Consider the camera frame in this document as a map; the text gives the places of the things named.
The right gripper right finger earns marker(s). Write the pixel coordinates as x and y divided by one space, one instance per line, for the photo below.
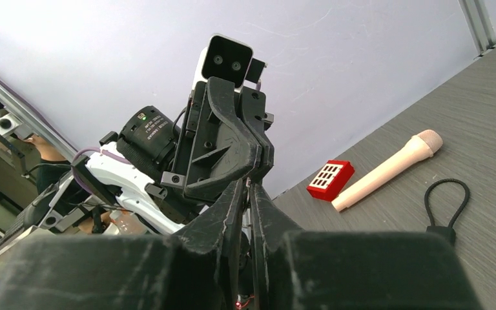
299 269

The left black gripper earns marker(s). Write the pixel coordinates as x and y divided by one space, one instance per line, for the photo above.
222 139

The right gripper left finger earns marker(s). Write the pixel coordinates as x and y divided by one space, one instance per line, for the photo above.
194 268

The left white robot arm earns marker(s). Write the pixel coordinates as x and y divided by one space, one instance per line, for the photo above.
125 172

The red white toy calculator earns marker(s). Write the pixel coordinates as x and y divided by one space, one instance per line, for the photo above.
330 180

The beige toy microphone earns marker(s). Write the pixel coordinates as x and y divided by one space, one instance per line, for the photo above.
418 148

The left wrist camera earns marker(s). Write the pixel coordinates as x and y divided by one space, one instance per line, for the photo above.
231 60

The person behind enclosure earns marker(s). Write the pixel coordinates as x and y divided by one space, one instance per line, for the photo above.
55 166

